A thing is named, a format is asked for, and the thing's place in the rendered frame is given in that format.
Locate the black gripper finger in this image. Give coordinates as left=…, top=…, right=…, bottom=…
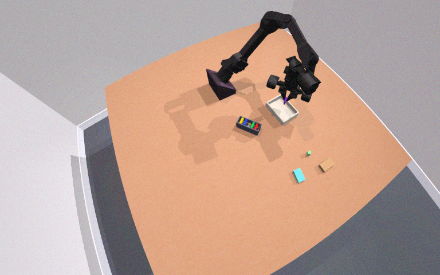
left=286, top=92, right=297, bottom=101
left=278, top=90, right=287, bottom=100

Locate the white shallow tray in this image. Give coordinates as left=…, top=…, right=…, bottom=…
left=265, top=94, right=299, bottom=125

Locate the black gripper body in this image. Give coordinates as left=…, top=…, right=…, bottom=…
left=266, top=74, right=312, bottom=103

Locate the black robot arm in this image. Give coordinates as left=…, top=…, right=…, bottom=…
left=214, top=11, right=321, bottom=95

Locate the cyan rectangular block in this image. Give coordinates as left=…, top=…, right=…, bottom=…
left=293, top=168, right=305, bottom=183

